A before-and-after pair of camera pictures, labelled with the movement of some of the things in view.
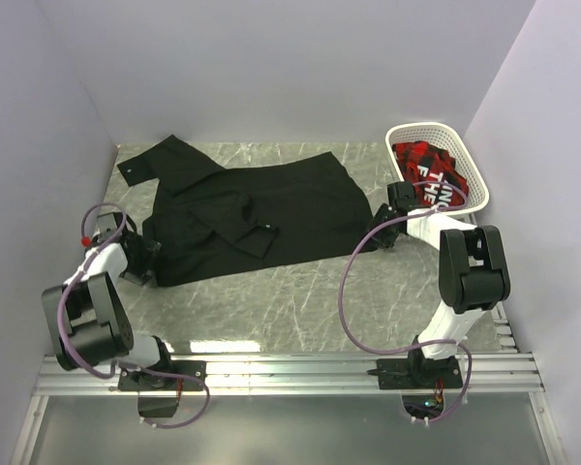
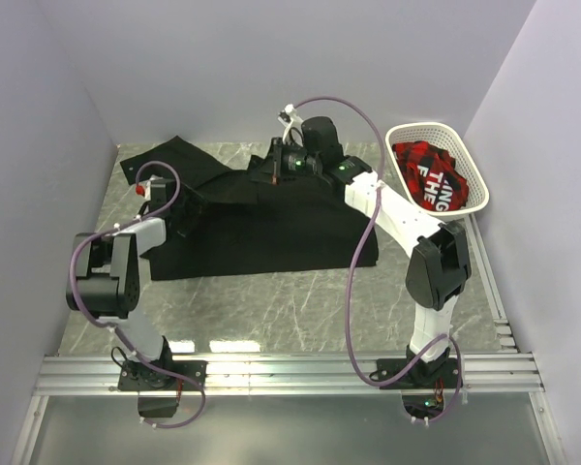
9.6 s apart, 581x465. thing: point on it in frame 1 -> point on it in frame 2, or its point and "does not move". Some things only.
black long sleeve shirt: x=212 y=224 does not move
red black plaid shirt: x=433 y=173 does not move
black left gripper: x=149 y=250 -> x=196 y=204
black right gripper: x=383 y=211 -> x=272 y=170
